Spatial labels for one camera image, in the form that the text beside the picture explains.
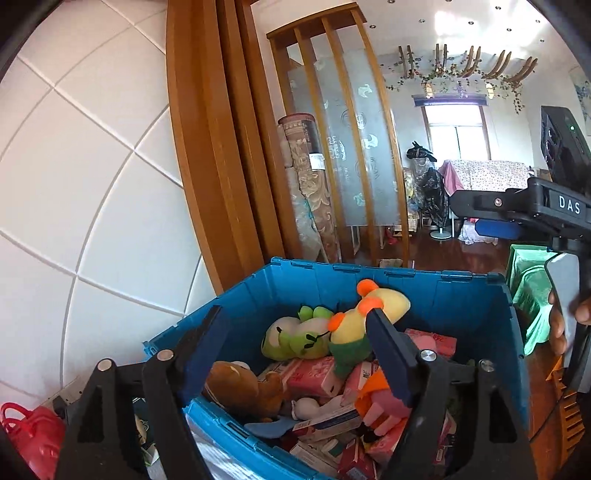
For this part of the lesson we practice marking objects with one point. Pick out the window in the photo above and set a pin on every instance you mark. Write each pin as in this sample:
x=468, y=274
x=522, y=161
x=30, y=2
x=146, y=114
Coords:
x=455, y=134

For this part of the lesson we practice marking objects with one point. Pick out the green cloth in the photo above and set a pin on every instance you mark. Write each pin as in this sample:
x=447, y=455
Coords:
x=531, y=286

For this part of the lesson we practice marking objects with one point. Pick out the black garment on rack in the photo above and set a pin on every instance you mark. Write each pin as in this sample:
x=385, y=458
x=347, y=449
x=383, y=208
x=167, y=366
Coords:
x=431, y=194

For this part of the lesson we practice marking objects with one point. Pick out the brown bear plush toy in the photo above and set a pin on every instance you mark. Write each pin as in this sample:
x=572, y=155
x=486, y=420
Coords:
x=244, y=387

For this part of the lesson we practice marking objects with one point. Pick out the wooden wall frame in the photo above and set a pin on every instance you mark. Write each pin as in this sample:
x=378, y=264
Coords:
x=207, y=138

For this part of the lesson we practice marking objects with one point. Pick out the pink tissue pack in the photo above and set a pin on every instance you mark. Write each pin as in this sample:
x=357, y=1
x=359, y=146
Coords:
x=431, y=341

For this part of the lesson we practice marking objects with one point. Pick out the red bear suitcase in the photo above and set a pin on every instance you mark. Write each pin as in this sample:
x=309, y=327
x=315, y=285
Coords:
x=32, y=438

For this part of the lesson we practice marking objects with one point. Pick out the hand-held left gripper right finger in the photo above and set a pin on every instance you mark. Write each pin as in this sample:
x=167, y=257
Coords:
x=392, y=355

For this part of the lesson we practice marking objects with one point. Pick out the pink floral tissue box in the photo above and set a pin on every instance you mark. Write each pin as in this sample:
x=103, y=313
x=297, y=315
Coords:
x=309, y=374

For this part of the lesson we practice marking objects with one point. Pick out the pile of small boxes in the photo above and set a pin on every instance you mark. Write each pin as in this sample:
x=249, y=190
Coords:
x=328, y=438

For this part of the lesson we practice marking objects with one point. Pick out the wooden glass partition screen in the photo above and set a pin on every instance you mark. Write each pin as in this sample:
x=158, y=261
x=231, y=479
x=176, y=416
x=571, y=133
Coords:
x=369, y=161

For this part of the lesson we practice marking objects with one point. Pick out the green frog plush toy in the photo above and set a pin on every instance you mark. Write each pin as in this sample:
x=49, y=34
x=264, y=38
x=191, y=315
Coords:
x=295, y=339

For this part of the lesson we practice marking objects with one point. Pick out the blue plastic storage crate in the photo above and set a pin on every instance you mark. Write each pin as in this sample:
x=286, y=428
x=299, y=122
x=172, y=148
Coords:
x=461, y=300

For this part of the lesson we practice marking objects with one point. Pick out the colourful patterned bag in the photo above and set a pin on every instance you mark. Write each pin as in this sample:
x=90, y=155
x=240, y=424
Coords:
x=413, y=189

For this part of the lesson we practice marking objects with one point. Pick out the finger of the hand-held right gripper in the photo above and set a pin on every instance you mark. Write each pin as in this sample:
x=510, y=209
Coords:
x=496, y=229
x=494, y=203

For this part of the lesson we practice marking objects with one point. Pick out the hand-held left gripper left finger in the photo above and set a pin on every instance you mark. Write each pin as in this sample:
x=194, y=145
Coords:
x=205, y=355

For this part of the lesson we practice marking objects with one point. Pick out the pink draped cloth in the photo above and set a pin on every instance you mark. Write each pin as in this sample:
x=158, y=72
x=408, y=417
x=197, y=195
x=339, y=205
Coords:
x=450, y=177

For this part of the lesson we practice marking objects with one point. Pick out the hanging vine decoration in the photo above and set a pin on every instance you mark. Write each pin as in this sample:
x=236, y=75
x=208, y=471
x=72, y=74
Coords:
x=461, y=69

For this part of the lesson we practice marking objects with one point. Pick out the floral covered sofa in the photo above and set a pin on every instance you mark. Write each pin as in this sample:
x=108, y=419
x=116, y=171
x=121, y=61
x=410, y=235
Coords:
x=494, y=173

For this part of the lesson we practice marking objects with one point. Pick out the yellow duck plush toy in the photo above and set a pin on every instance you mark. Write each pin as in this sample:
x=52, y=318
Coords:
x=364, y=323

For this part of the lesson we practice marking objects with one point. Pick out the pink pig plush toy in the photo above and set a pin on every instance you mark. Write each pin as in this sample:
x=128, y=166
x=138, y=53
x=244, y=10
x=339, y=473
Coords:
x=374, y=406

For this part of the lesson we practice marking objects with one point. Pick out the rolled patterned carpet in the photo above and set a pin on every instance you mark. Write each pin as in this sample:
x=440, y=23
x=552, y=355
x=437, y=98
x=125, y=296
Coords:
x=309, y=184

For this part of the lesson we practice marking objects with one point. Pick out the white fan base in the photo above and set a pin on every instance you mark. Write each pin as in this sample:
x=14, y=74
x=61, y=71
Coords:
x=441, y=234

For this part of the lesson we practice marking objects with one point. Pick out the person's right hand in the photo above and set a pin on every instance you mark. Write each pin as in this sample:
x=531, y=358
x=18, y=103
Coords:
x=557, y=323

